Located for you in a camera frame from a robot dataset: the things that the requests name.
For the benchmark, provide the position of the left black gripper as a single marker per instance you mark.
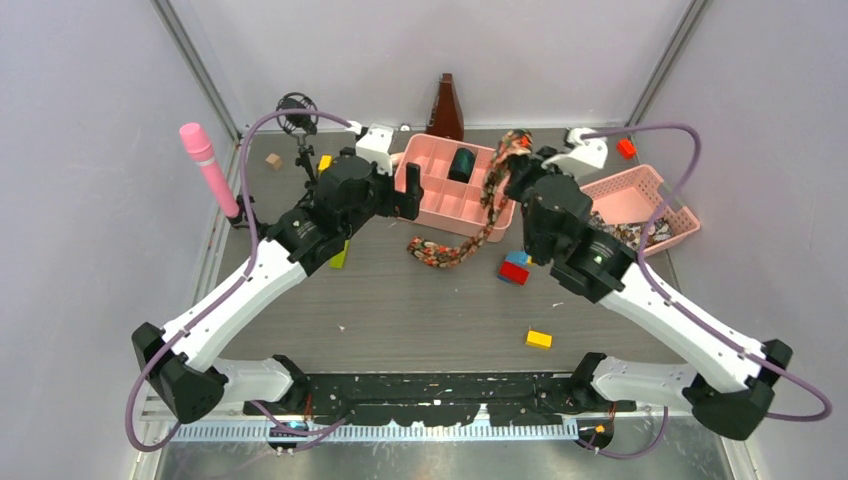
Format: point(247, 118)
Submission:
point(400, 204)

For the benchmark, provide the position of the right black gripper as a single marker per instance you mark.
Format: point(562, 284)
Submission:
point(526, 167)

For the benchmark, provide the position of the floral patterned necktie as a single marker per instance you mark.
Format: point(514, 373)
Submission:
point(515, 142)

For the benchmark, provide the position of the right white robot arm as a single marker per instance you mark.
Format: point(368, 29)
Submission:
point(724, 381)

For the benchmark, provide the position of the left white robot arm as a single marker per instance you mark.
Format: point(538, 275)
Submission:
point(182, 361)

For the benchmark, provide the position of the patterned ties in basket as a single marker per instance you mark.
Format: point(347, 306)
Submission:
point(635, 234)

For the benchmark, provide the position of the pink divided organizer tray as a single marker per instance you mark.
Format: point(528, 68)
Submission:
point(446, 205)

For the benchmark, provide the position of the dark green rolled tie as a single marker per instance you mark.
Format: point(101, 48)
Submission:
point(462, 165)

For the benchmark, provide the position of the brown wooden metronome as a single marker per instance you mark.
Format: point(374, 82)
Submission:
point(446, 117)

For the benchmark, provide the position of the blue toy brick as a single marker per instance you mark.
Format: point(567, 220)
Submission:
point(519, 258)

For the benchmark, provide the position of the yellow cube block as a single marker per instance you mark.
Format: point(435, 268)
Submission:
point(325, 163)

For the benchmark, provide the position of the lime green building plate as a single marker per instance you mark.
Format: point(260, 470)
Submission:
point(338, 261)

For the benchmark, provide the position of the red toy brick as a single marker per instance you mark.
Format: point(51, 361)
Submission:
point(512, 273)

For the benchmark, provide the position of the red block far corner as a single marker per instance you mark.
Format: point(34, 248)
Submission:
point(626, 148)

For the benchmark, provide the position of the pink perforated basket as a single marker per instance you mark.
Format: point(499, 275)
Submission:
point(631, 196)

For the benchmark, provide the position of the black microphone with tripod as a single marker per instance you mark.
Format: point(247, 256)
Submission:
point(300, 127)

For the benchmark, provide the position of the wooden cube block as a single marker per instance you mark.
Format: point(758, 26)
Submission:
point(274, 161)

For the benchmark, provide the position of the yellow block near front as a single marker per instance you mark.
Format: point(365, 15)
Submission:
point(538, 340)

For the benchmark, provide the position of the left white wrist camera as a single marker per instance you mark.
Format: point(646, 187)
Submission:
point(373, 144)

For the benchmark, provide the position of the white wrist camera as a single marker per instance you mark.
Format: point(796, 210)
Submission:
point(586, 153)
point(373, 144)

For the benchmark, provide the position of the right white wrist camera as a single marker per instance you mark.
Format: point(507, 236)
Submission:
point(586, 153)

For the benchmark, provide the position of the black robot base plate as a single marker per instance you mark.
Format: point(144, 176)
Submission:
point(440, 400)

